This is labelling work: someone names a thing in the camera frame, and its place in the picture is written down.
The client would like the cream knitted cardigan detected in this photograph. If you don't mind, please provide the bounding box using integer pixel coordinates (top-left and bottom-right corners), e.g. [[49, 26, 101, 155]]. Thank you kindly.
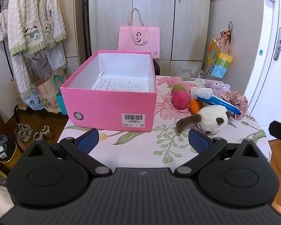
[[7, 0, 67, 56]]

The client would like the orange ball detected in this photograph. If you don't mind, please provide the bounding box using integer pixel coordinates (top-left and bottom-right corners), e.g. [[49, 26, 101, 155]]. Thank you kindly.
[[189, 99, 203, 114]]

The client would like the black suitcase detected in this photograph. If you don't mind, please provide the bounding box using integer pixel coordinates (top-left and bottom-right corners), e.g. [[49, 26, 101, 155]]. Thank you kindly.
[[153, 60, 160, 76]]

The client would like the brown paper bag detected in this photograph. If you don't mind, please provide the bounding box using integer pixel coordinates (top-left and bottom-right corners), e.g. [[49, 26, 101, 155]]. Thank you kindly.
[[35, 69, 66, 113]]

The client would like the pink fuzzy strawberry plush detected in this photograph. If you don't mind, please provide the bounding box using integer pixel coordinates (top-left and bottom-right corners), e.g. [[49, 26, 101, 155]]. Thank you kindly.
[[171, 90, 191, 110]]

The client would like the colourful paper gift bag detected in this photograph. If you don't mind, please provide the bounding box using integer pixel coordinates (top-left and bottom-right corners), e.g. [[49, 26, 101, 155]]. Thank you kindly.
[[207, 38, 233, 79]]

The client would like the white door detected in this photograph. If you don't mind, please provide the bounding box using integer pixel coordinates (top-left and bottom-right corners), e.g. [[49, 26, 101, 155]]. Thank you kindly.
[[245, 0, 281, 141]]

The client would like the purple plush doll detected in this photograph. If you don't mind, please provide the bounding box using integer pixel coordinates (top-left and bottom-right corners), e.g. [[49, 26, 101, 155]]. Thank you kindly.
[[206, 79, 230, 95]]

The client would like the green sponge egg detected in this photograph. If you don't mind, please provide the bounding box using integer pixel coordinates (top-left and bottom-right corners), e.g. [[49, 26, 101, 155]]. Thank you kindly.
[[171, 84, 186, 94]]

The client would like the yellow black waste bin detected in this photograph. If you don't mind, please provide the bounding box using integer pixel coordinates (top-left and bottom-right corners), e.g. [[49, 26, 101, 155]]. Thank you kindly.
[[0, 135, 22, 170]]

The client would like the pink floral scrunchie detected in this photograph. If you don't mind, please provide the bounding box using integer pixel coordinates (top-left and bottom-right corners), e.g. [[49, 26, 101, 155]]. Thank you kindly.
[[218, 91, 248, 120]]

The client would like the teal plastic bag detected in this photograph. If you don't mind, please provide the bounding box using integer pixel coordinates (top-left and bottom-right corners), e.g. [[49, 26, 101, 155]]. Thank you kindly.
[[53, 75, 67, 115]]

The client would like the pink storage box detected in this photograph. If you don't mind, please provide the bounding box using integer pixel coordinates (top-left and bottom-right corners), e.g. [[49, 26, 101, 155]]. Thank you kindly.
[[61, 50, 157, 132]]

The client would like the white brown plush cat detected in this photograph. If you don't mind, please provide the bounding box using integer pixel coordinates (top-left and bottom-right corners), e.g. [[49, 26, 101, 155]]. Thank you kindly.
[[176, 105, 232, 135]]

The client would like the silver door handle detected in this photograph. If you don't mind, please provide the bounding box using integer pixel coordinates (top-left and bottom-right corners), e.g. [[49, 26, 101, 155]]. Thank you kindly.
[[273, 27, 281, 61]]

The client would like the pair of shoes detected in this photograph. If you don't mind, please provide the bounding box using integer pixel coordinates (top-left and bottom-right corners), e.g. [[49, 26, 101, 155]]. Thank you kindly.
[[14, 123, 55, 143]]

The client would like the floral tablecloth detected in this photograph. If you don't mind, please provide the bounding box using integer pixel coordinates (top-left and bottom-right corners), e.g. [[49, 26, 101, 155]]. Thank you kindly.
[[58, 76, 272, 171]]

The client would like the white canvas tote bag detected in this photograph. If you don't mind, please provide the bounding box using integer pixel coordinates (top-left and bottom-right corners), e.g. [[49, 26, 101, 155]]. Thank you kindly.
[[0, 9, 8, 42]]

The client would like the grey wardrobe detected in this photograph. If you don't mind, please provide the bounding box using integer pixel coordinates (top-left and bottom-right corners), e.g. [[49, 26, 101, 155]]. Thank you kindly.
[[88, 0, 265, 93]]

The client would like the pink tote bag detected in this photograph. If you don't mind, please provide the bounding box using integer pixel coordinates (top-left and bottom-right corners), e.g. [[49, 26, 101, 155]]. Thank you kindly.
[[118, 8, 160, 59]]

